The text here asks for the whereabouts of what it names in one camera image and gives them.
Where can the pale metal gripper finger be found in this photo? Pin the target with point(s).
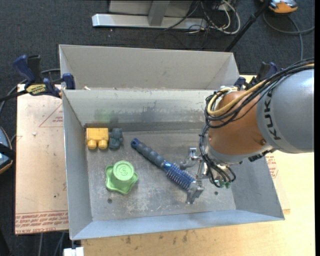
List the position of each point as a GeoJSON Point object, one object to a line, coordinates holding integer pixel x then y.
{"type": "Point", "coordinates": [195, 192]}
{"type": "Point", "coordinates": [193, 155]}

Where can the grey metal bin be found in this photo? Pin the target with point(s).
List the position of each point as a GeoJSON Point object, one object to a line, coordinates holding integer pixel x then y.
{"type": "Point", "coordinates": [150, 200]}

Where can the green star-shaped cup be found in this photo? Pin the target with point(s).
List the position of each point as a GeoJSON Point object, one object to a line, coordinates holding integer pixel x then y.
{"type": "Point", "coordinates": [122, 176]}

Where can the grey toy figure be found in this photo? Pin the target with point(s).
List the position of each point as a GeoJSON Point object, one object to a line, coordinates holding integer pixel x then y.
{"type": "Point", "coordinates": [116, 140]}

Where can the yellow toy block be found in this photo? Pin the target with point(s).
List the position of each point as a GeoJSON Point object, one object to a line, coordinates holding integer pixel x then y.
{"type": "Point", "coordinates": [97, 136]}

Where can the brown cardboard board, red print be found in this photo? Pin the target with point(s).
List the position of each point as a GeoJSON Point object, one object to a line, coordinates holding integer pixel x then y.
{"type": "Point", "coordinates": [40, 162]}

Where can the black cylinder on white bracket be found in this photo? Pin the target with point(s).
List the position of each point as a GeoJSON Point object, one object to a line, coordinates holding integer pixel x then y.
{"type": "Point", "coordinates": [256, 157]}

